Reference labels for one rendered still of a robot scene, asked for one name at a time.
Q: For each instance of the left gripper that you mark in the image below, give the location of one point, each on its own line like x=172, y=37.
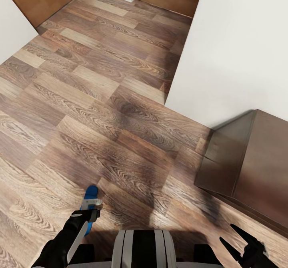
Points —
x=92, y=214

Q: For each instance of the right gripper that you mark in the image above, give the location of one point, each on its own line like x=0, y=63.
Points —
x=253, y=257

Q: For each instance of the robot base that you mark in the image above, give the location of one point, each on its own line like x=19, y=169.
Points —
x=204, y=257

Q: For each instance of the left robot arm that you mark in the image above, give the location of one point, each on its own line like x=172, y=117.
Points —
x=57, y=253

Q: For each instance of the sandal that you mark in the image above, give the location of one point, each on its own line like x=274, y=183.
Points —
x=91, y=193

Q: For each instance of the robot trunk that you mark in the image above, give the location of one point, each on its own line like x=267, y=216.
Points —
x=144, y=249

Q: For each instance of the bench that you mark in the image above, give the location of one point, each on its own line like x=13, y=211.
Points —
x=246, y=167

